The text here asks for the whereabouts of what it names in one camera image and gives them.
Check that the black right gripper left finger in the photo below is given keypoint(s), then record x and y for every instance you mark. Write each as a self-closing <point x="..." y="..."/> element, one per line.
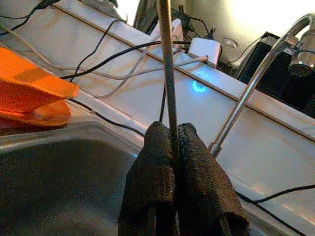
<point x="147" y="177"/>

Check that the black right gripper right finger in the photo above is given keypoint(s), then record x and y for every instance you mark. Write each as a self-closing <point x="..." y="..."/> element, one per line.
<point x="201" y="182"/>

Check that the metal spoon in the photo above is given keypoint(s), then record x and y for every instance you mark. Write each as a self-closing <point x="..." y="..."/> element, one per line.
<point x="168" y="61"/>

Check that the stainless steel sink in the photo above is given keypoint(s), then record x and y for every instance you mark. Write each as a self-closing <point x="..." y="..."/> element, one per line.
<point x="61" y="172"/>

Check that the chrome faucet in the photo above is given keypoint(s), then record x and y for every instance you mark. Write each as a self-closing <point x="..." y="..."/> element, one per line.
<point x="246" y="98"/>

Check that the orange plate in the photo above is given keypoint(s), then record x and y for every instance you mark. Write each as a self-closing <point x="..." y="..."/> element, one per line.
<point x="46" y="118"/>

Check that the white power adapter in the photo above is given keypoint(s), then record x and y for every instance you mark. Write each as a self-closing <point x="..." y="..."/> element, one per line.
<point x="204" y="51"/>

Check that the black appliance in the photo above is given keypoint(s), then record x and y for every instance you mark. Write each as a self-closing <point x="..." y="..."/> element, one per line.
<point x="275" y="73"/>

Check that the orange bowl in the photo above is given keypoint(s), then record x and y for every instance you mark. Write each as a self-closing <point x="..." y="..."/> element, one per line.
<point x="29" y="83"/>

